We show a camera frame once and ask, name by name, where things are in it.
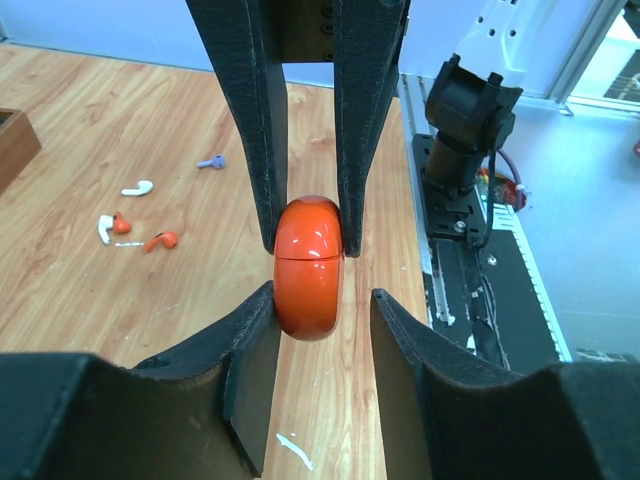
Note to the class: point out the orange earbud case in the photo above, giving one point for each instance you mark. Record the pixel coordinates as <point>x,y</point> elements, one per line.
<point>308,268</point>

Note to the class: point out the white earbud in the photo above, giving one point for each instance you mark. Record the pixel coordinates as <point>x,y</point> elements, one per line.
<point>143,187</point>
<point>104,226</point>

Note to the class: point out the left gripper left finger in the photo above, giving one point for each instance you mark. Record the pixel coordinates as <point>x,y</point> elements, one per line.
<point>198,410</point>

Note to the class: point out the orange earbud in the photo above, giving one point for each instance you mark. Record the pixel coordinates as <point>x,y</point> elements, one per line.
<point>166,239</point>
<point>120,226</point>

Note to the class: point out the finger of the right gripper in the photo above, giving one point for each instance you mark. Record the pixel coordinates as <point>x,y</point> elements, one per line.
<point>368,36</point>
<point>240,40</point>

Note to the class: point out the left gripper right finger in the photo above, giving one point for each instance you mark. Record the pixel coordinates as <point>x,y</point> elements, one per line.
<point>447,414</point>

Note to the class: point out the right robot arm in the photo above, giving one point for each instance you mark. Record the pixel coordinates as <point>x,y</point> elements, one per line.
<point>470,103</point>

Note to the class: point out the wooden compartment tray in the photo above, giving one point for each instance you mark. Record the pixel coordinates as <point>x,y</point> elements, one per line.
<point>18,146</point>

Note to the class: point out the purple earbud right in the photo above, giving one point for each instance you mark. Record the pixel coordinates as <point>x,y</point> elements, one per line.
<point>217,162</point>

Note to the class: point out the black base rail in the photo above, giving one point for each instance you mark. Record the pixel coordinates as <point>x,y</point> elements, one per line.
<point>490,301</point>

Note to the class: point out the white earbud left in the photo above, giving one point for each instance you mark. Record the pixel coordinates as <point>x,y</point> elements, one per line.
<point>104,226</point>

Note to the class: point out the white earbud right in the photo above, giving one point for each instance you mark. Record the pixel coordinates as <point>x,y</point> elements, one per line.
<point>143,187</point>

